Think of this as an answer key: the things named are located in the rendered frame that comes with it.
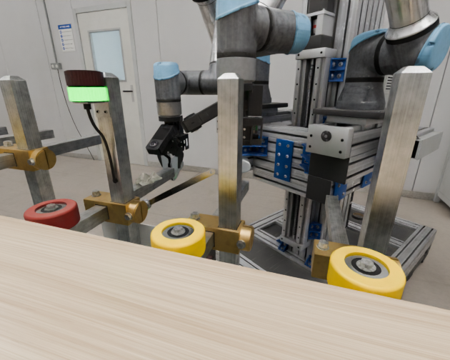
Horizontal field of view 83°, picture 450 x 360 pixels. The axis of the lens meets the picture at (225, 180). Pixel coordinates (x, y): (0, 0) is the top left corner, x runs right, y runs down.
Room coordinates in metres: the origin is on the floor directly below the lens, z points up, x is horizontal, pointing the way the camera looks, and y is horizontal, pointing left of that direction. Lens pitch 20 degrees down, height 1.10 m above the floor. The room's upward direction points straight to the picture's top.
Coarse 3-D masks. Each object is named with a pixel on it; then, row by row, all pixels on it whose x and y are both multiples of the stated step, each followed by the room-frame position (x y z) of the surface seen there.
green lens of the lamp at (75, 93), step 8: (72, 88) 0.44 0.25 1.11; (80, 88) 0.44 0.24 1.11; (88, 88) 0.45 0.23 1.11; (96, 88) 0.46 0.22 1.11; (104, 88) 0.47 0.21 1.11; (72, 96) 0.44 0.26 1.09; (80, 96) 0.44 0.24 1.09; (88, 96) 0.44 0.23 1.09; (96, 96) 0.45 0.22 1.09; (104, 96) 0.47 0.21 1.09
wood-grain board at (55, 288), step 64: (0, 256) 0.27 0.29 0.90; (64, 256) 0.27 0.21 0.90; (128, 256) 0.27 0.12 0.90; (192, 256) 0.27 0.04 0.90; (0, 320) 0.18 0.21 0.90; (64, 320) 0.18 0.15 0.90; (128, 320) 0.18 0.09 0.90; (192, 320) 0.18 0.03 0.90; (256, 320) 0.18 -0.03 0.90; (320, 320) 0.18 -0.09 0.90; (384, 320) 0.18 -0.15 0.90; (448, 320) 0.18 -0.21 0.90
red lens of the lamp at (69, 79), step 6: (66, 72) 0.45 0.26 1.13; (72, 72) 0.44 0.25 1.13; (78, 72) 0.44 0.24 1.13; (84, 72) 0.45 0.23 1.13; (90, 72) 0.45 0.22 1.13; (96, 72) 0.46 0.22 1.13; (102, 72) 0.48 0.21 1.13; (66, 78) 0.45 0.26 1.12; (72, 78) 0.44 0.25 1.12; (78, 78) 0.44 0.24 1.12; (84, 78) 0.44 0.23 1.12; (90, 78) 0.45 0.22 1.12; (96, 78) 0.46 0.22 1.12; (102, 78) 0.47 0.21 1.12; (66, 84) 0.45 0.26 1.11; (72, 84) 0.44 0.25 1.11; (78, 84) 0.44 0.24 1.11; (84, 84) 0.44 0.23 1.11; (90, 84) 0.45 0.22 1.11; (96, 84) 0.46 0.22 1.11; (102, 84) 0.47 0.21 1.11
